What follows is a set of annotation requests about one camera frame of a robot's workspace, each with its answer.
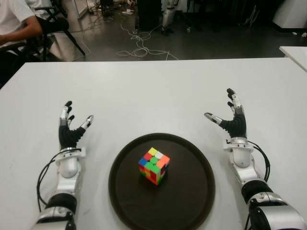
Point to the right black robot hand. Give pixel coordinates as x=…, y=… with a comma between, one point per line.
x=237, y=125

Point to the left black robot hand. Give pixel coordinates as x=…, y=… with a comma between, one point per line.
x=68, y=137

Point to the multicoloured Rubik's cube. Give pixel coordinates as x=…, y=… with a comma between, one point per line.
x=153, y=165

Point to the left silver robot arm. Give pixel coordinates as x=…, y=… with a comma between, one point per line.
x=68, y=167

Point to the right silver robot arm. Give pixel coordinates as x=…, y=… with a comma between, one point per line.
x=241, y=155

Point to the dark round plate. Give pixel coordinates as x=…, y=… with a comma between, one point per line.
x=187, y=191

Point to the white side table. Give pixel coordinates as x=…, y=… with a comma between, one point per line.
x=296, y=54

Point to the black chair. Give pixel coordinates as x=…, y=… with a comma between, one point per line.
x=57, y=24

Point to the white cabinet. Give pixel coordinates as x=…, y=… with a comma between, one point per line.
x=292, y=12

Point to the silver standing robot leg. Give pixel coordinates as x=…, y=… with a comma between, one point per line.
x=168, y=14

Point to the white panel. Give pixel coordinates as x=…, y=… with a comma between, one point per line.
x=82, y=7

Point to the person in white shirt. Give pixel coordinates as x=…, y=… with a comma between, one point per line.
x=12, y=16

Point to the black cabinet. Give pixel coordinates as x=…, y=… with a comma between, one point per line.
x=148, y=14

